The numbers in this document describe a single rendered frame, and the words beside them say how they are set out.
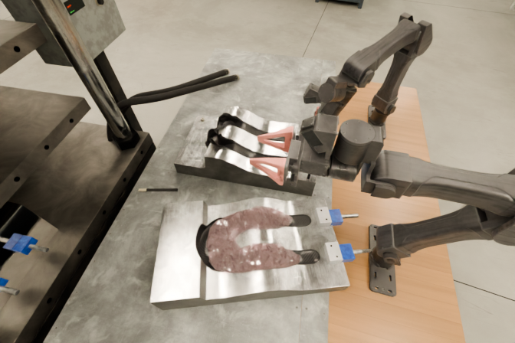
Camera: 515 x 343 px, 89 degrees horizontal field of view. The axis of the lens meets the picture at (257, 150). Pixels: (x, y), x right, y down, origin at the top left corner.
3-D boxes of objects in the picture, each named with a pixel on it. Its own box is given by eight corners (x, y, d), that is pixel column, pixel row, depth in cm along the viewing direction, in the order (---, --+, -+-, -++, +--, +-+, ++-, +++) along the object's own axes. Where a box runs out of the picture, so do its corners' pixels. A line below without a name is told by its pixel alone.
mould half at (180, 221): (321, 206, 90) (328, 189, 81) (345, 290, 73) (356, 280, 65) (172, 219, 86) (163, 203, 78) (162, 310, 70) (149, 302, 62)
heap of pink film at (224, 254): (290, 210, 82) (293, 197, 76) (303, 270, 71) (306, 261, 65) (208, 217, 81) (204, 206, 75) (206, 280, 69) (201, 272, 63)
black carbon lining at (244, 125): (302, 138, 100) (306, 121, 92) (297, 173, 90) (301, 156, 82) (214, 125, 104) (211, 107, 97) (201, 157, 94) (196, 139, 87)
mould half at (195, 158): (316, 142, 108) (322, 118, 98) (311, 196, 92) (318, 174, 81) (200, 124, 114) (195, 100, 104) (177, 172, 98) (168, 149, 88)
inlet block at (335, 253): (364, 245, 78) (370, 238, 74) (370, 262, 75) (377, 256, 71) (321, 249, 78) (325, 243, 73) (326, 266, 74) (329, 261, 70)
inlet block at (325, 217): (352, 211, 85) (357, 204, 81) (358, 226, 82) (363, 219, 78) (313, 215, 84) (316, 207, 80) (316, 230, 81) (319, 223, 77)
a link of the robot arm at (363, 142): (338, 148, 41) (420, 162, 39) (341, 112, 46) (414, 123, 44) (325, 187, 50) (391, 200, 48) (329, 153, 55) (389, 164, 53)
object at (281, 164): (244, 159, 49) (295, 168, 47) (254, 132, 53) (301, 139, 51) (247, 179, 54) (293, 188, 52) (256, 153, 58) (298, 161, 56)
